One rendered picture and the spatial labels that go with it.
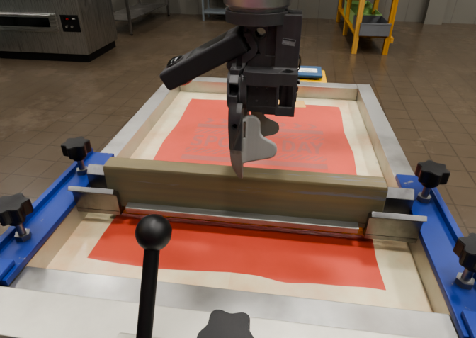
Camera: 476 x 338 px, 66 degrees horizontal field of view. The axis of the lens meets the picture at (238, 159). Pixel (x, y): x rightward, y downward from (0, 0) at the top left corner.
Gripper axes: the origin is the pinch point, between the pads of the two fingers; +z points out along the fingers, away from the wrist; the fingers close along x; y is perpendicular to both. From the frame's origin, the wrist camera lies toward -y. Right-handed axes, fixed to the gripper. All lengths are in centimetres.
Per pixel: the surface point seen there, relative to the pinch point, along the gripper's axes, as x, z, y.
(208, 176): -1.4, 2.3, -4.0
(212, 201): -1.5, 6.7, -3.5
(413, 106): 292, 108, 125
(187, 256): -7.4, 12.3, -6.3
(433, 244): -5.3, 7.6, 26.6
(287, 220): -2.4, 8.3, 7.7
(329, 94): 56, 11, 18
